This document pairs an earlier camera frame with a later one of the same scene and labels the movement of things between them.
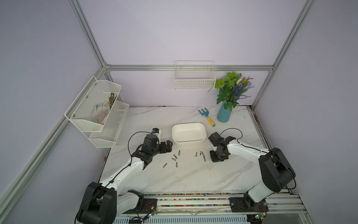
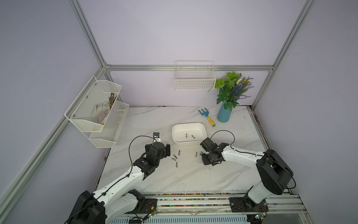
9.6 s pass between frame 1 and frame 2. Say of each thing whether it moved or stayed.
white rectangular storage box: stayed
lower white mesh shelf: stayed
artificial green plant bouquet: stayed
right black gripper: moved
